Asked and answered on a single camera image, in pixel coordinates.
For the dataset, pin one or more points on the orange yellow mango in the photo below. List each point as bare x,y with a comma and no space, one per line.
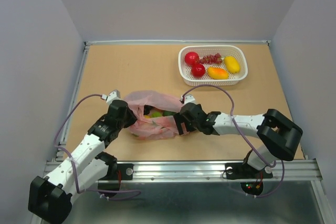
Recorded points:
217,73

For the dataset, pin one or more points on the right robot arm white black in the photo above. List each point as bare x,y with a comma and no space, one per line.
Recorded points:
280,136

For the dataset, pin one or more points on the red apple lower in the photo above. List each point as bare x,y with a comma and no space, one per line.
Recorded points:
197,70

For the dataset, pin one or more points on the white plastic basket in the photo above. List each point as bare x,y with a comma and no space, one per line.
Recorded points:
223,50

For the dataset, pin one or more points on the red apple upper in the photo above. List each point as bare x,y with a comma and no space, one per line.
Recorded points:
191,58

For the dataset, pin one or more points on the yellow lemon fruit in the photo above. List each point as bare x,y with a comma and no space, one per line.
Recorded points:
232,64

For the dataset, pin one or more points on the pink plastic bag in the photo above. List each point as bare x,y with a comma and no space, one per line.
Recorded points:
162,127

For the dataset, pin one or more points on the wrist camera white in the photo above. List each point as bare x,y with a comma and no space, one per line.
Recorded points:
114,95
188,98

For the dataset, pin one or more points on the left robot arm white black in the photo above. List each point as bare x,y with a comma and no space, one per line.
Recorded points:
52,197

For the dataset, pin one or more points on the green starfruit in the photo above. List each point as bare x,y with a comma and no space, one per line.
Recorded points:
156,115

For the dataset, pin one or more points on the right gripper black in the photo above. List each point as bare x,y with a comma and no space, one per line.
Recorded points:
180,118

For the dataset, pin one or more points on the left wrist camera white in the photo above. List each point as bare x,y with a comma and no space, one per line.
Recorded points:
114,95

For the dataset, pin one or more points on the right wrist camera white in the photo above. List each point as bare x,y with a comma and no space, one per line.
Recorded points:
188,98

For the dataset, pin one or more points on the red grape bunch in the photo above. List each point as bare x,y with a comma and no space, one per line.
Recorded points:
211,59

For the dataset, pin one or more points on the green lime fruit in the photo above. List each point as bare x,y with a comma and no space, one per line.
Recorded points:
168,113

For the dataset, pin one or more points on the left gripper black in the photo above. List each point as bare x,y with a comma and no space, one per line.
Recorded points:
132,118

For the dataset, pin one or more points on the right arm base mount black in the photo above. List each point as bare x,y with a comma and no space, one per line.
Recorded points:
239,170

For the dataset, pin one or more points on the red apple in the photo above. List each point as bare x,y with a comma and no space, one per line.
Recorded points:
197,70
191,58

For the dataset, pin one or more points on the aluminium front rail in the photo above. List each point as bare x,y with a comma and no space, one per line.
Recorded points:
168,170

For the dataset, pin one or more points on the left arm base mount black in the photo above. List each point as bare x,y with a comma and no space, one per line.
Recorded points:
125,170

